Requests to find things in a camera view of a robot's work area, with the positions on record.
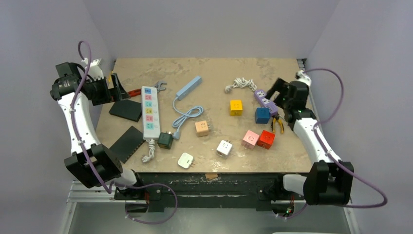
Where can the black box near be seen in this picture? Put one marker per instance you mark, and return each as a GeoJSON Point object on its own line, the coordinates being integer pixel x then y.
{"type": "Point", "coordinates": [127, 144]}

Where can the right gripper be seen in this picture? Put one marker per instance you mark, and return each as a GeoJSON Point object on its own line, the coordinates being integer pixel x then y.
{"type": "Point", "coordinates": [281, 93]}

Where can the yellow handled pliers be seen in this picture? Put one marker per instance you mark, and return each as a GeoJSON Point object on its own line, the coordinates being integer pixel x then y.
{"type": "Point", "coordinates": [277, 120]}

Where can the black box far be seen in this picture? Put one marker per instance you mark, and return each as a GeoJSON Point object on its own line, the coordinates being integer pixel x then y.
{"type": "Point", "coordinates": [127, 109]}

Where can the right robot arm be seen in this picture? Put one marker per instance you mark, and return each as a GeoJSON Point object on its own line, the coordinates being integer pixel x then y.
{"type": "Point", "coordinates": [329, 180]}

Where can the yellow cube socket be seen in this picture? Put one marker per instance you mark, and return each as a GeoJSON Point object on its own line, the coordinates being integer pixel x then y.
{"type": "Point", "coordinates": [235, 108]}

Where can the white cube socket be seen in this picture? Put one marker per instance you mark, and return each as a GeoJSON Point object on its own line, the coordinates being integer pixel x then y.
{"type": "Point", "coordinates": [224, 148]}

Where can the light blue power strip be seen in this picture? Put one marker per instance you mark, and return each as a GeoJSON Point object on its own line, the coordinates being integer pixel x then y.
{"type": "Point", "coordinates": [188, 88]}

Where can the dark blue cube socket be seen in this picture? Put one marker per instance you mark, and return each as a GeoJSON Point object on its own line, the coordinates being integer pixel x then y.
{"type": "Point", "coordinates": [262, 115]}

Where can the purple power strip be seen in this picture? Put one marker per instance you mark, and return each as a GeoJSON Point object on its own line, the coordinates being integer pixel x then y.
{"type": "Point", "coordinates": [259, 96]}

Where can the dark green cube socket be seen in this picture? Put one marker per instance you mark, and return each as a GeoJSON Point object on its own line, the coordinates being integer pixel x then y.
{"type": "Point", "coordinates": [165, 140]}

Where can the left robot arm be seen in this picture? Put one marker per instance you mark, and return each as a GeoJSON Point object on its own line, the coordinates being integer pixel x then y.
{"type": "Point", "coordinates": [90, 162]}

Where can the adjustable wrench red handle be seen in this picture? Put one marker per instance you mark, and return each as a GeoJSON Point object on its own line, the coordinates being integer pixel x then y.
{"type": "Point", "coordinates": [158, 86]}

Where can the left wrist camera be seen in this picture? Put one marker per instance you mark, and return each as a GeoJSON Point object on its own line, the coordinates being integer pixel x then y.
{"type": "Point", "coordinates": [95, 70]}

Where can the pink cube socket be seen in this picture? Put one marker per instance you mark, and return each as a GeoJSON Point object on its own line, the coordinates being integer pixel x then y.
{"type": "Point", "coordinates": [250, 139]}

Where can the white power strip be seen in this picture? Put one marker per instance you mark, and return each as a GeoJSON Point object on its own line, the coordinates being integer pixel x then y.
{"type": "Point", "coordinates": [150, 116]}

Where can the black box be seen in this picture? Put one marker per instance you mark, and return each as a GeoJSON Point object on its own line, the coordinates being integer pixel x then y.
{"type": "Point", "coordinates": [127, 109]}
{"type": "Point", "coordinates": [127, 144]}

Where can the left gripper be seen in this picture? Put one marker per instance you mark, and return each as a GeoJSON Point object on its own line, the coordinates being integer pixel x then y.
{"type": "Point", "coordinates": [117, 93]}

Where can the white adapter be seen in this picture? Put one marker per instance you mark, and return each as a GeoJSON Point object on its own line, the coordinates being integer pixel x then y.
{"type": "Point", "coordinates": [186, 161]}

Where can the red cube socket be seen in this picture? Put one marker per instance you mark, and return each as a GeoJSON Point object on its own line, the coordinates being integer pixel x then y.
{"type": "Point", "coordinates": [266, 139]}

